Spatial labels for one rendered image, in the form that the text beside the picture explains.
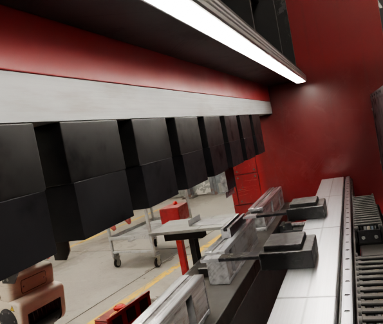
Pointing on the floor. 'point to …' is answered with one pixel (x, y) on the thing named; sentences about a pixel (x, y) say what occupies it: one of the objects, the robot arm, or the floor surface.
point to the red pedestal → (179, 209)
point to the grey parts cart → (143, 229)
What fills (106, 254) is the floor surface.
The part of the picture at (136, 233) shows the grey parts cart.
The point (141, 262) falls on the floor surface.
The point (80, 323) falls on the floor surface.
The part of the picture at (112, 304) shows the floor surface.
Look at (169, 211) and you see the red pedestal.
